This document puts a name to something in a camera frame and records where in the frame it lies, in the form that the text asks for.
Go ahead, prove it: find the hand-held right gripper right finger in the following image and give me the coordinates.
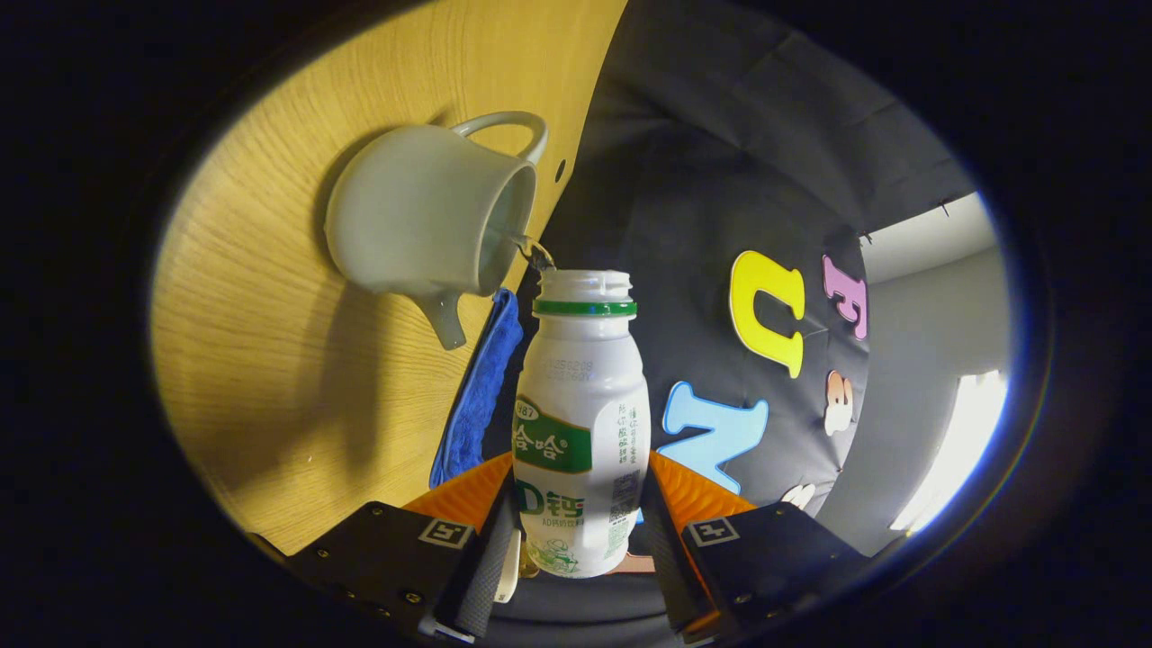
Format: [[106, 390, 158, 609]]
[[641, 450, 905, 644]]

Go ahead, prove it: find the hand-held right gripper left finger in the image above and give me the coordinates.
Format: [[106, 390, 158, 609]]
[[247, 450, 523, 644]]

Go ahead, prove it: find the white green-label water bottle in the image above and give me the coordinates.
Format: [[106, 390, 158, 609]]
[[511, 268, 651, 579]]

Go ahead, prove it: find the white ceramic teacup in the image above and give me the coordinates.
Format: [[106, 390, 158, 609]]
[[324, 111, 550, 352]]

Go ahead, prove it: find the blue towel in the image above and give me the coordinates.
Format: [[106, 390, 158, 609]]
[[428, 288, 525, 490]]

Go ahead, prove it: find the black backdrop cloth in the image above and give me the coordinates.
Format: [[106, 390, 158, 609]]
[[481, 0, 977, 545]]

